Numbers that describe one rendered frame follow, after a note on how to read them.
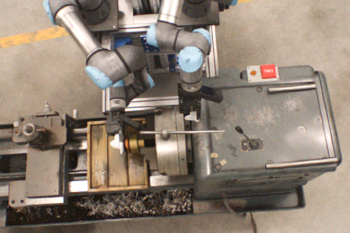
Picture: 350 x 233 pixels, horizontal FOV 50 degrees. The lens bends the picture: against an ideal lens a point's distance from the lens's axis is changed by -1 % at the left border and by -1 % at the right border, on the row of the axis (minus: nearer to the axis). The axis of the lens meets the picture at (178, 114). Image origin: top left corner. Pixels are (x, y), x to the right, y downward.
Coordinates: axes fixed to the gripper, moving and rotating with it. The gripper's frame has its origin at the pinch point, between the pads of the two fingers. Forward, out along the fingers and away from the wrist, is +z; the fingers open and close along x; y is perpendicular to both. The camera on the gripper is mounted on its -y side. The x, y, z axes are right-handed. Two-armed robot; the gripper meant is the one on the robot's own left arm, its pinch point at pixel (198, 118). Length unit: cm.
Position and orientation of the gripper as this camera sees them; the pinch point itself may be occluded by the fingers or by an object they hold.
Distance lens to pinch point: 149.4
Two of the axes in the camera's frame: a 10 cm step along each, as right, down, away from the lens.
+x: 0.5, 7.9, -6.1
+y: -10.0, 0.7, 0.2
